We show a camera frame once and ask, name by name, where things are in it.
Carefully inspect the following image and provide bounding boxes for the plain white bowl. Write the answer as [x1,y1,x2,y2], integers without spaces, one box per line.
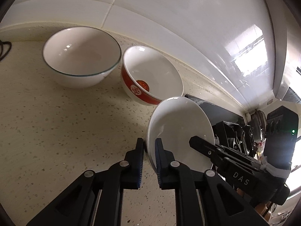
[145,96,215,172]

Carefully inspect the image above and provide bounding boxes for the red and white bowl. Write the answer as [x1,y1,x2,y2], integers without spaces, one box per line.
[120,45,184,106]

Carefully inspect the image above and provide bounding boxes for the white bowl green rim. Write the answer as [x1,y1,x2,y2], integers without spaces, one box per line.
[42,26,122,88]

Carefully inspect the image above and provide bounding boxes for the person's right hand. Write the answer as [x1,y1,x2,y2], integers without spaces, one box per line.
[236,188,271,221]

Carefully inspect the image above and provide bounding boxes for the black gas stove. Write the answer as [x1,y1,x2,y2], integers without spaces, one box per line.
[185,94,257,158]

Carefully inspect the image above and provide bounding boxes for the steel kettle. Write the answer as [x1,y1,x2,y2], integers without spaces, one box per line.
[247,110,267,153]

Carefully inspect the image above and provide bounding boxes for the steel range hood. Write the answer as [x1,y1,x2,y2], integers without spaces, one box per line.
[265,0,300,104]

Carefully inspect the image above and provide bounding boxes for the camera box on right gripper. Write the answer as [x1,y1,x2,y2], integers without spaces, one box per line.
[263,106,299,170]

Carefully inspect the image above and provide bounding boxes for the black power cable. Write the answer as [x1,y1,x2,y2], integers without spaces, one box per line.
[0,40,12,63]

